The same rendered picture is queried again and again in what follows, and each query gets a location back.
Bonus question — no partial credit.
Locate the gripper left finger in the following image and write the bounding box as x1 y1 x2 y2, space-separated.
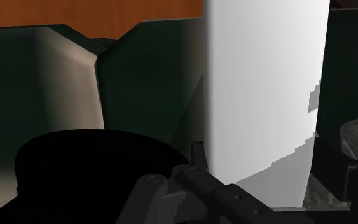
116 141 317 224

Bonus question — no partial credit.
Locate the black round dome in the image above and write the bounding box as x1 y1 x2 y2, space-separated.
0 129 194 224

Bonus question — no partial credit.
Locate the tall white cylinder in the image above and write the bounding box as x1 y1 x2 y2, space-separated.
202 0 331 209

